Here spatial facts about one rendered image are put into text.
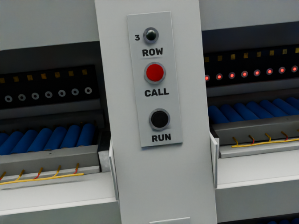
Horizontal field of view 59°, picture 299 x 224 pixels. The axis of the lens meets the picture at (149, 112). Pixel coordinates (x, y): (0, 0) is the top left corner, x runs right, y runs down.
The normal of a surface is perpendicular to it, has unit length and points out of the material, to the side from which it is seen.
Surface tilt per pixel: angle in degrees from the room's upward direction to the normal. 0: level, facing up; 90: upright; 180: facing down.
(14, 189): 17
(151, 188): 90
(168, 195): 90
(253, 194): 107
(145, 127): 90
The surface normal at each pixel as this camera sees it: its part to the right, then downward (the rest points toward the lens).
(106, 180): -0.08, -0.92
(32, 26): 0.07, 0.37
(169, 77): 0.05, 0.10
